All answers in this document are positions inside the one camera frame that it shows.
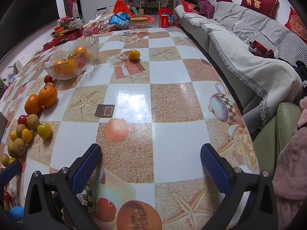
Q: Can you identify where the purple garment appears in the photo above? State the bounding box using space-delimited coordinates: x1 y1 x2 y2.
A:
197 0 215 19

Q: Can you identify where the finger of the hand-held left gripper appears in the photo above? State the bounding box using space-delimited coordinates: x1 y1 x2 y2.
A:
0 160 22 185

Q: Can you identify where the red embroidered cushion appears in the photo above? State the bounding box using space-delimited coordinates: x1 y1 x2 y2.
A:
181 0 200 14

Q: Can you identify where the orange plastic bag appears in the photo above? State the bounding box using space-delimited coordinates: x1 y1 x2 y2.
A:
113 0 133 16

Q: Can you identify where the dining table with chairs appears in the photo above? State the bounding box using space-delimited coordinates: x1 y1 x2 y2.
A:
133 0 170 14

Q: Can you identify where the orange mandarin with stem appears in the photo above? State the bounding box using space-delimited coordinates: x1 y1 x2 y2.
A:
39 85 58 108

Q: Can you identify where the red cushion with gold characters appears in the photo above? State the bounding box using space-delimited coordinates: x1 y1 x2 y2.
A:
240 0 280 19

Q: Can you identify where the red box with white print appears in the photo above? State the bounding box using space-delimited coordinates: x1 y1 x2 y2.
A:
157 8 174 28

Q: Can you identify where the beige sofa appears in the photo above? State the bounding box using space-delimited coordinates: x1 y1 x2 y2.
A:
174 3 305 135

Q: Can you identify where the clear glass bowl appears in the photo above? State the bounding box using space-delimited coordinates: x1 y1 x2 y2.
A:
43 35 99 80

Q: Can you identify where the grey striped blanket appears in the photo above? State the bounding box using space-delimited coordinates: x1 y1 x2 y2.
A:
213 1 307 64

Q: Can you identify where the small white card stand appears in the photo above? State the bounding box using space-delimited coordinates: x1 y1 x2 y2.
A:
8 61 24 74

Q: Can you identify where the green armchair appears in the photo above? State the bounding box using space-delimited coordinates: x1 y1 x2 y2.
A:
252 102 304 190

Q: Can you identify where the red flat gift box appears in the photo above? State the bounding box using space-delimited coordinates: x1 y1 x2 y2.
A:
42 37 70 51

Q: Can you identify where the flower bouquet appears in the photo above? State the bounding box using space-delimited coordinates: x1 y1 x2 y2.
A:
59 17 72 28

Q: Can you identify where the round container yellow lid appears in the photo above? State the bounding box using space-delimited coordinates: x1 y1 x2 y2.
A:
131 16 149 28

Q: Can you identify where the pink fleece garment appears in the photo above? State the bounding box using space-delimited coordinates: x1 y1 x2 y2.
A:
272 98 307 203

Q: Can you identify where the white paper bag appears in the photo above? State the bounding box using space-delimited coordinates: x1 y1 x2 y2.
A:
71 1 80 19

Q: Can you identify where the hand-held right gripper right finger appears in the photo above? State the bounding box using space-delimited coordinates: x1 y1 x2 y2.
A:
200 143 279 230

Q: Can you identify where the blue round object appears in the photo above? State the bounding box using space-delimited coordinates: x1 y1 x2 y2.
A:
7 206 24 222

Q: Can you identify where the red cushion with gold pattern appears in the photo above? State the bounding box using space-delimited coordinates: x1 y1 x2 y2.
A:
285 7 307 42

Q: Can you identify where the clear plastic wrapping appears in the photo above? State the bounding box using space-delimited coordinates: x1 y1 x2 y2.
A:
83 17 113 33

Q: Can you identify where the red and black cloth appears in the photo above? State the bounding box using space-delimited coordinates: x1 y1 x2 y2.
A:
249 41 275 58

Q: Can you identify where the black television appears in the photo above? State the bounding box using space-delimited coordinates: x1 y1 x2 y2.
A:
0 0 60 61

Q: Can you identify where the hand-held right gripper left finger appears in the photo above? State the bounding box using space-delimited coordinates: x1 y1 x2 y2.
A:
23 143 102 230

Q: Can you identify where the blue snack bag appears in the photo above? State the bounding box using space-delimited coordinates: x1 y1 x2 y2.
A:
109 13 131 28

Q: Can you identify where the checkered printed tablecloth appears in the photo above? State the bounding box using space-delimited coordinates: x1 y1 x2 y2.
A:
0 27 261 230

